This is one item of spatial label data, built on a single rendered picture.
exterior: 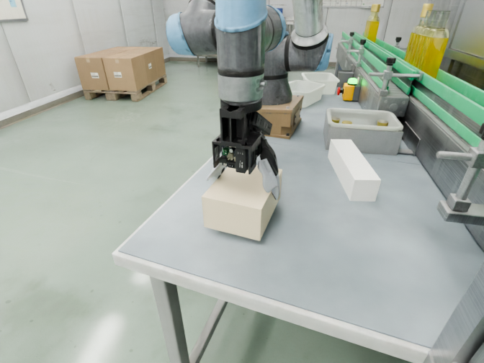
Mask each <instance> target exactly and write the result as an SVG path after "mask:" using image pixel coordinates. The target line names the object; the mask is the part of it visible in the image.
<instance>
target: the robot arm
mask: <svg viewBox="0 0 484 363"><path fill-rule="evenodd" d="M292 7H293V14H294V21H295V29H294V30H293V32H292V35H289V33H288V31H286V22H285V19H284V16H283V15H282V13H281V12H280V10H278V9H276V8H275V7H273V6H270V5H267V4H266V0H189V3H188V5H187V8H186V11H185V12H184V13H182V12H179V13H178V14H172V15H171V16H170V17H169V18H168V20H167V23H166V36H167V40H168V42H169V45H170V46H171V49H172V50H173V51H174V52H175V53H177V54H179V55H193V56H196V55H214V54H217V57H218V96H219V97H220V134H219V136H217V137H216V139H214V140H213V141H212V157H213V164H212V170H211V173H210V174H209V175H208V177H207V181H208V180H209V179H211V184H213V183H214V182H215V180H216V179H218V178H219V177H220V175H221V174H222V173H223V172H224V170H225V167H228V168H233V169H236V172H238V173H243V174H245V173H246V172H247V170H248V174H251V172H252V171H253V170H254V169H255V168H256V158H257V157H258V156H259V155H260V154H261V155H260V159H261V160H260V161H258V166H257V167H258V170H259V171H260V172H261V174H262V176H263V188H264V190H265V191H266V192H267V193H269V192H271V191H272V194H273V196H274V198H275V200H278V197H279V169H278V164H277V157H276V154H275V152H274V150H273V148H272V147H271V146H270V145H269V144H268V142H267V139H265V136H264V135H270V132H271V129H272V123H270V122H269V121H268V120H267V119H266V118H264V117H263V116H262V115H260V114H259V113H258V112H257V111H258V110H260V109H261V108H262V105H279V104H286V103H289V102H291V101H292V91H291V88H290V84H289V81H288V72H292V71H314V72H316V71H324V70H326V69H327V67H328V63H329V59H330V55H331V48H332V43H333V33H330V32H329V33H328V27H327V26H326V25H325V24H324V23H323V0H292Z"/></svg>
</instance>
